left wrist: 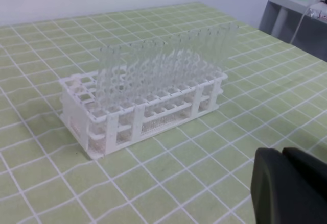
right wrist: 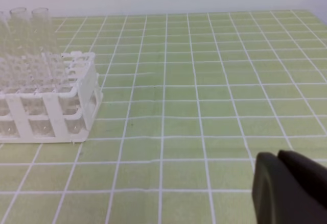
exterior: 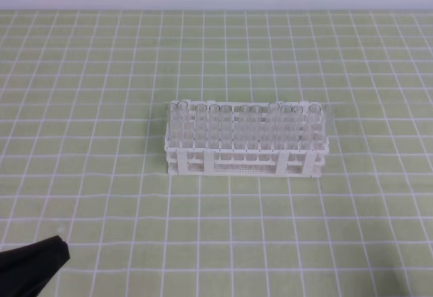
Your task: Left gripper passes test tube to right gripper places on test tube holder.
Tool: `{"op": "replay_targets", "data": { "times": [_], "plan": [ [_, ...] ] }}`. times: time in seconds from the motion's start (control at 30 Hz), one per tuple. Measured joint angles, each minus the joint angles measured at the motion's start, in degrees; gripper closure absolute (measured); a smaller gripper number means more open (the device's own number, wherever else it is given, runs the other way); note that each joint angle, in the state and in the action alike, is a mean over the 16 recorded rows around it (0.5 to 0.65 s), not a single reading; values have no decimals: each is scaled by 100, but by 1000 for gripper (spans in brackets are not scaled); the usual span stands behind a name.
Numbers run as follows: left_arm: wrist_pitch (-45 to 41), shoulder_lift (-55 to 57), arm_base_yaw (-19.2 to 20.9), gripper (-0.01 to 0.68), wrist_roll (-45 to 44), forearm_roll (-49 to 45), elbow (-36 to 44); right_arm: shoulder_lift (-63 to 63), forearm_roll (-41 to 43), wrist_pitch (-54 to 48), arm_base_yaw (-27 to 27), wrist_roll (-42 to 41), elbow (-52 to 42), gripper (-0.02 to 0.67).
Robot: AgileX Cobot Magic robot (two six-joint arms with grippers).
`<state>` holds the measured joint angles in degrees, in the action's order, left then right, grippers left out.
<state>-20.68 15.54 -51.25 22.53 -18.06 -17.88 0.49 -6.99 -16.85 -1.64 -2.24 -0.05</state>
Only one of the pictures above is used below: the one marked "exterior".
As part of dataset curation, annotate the clear test tube far left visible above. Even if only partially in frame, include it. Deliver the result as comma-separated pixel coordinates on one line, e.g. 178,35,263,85
167,103,179,147

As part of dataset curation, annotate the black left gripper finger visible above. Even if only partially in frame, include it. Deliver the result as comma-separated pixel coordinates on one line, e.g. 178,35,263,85
1,235,70,297

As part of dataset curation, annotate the clear test tube far right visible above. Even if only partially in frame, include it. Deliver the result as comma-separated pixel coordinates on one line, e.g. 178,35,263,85
302,104,321,150

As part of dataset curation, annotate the white plastic test tube rack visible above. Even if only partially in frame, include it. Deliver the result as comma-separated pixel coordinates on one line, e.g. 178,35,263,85
164,100,329,178

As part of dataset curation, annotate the clear glass test tube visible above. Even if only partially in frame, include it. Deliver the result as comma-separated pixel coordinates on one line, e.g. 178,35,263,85
321,104,336,145

